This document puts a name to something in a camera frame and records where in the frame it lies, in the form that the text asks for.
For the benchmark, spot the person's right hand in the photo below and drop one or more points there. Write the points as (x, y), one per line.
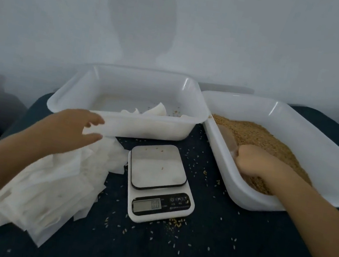
(255, 161)

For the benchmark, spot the person's left hand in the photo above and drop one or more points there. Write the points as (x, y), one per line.
(70, 129)

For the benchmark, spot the brown grain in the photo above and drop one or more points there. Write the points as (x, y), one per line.
(264, 135)

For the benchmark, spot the clear plastic scoop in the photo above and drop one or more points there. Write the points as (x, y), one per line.
(227, 139)

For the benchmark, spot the white mesh bag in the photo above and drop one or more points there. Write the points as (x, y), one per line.
(130, 111)

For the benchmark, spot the pile of white bags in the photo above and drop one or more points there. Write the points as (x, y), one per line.
(50, 191)

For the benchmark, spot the white plastic tub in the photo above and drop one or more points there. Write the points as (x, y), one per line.
(150, 127)

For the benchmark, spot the white tray of grain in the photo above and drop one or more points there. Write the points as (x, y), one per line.
(336, 166)

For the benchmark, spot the person's right forearm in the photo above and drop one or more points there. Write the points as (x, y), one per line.
(318, 221)

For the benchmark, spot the dark blue tablecloth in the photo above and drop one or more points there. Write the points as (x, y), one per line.
(233, 252)

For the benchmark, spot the white digital kitchen scale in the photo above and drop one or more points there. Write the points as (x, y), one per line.
(157, 166)

